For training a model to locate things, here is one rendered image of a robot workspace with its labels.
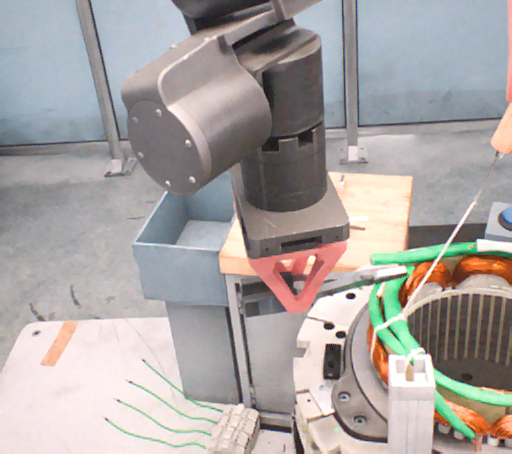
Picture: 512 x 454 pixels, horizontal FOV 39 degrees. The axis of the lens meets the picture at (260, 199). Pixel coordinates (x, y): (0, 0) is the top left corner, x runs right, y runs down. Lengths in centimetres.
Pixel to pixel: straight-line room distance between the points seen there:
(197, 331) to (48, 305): 164
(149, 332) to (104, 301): 134
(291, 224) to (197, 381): 58
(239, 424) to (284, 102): 60
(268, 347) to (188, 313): 11
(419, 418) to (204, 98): 27
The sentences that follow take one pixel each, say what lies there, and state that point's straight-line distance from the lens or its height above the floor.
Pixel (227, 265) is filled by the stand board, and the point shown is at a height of 105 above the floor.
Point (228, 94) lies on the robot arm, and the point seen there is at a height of 139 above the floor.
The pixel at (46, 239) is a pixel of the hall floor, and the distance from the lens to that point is 288.
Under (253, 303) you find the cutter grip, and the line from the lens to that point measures 53.
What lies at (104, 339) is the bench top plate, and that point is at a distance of 117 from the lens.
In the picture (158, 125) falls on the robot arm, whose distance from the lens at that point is 39.
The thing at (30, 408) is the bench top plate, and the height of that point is 78.
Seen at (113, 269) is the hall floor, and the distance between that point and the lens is 263.
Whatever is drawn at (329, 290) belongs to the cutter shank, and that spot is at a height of 120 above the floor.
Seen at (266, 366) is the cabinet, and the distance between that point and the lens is 92.
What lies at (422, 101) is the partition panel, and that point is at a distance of 302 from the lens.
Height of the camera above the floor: 155
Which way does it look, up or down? 33 degrees down
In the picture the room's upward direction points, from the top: 6 degrees counter-clockwise
